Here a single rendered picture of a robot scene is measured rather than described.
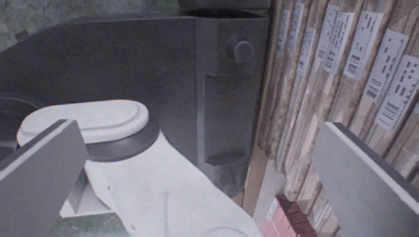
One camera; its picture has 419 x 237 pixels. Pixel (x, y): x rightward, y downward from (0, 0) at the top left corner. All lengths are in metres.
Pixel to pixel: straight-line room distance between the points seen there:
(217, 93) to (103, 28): 0.26
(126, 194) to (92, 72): 0.27
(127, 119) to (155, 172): 0.09
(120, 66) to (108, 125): 0.16
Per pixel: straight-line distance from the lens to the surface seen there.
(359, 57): 0.40
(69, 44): 0.48
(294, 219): 0.93
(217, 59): 0.43
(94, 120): 0.37
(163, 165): 0.33
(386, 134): 0.38
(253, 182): 0.87
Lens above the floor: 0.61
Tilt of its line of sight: 56 degrees down
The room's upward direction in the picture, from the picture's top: 159 degrees clockwise
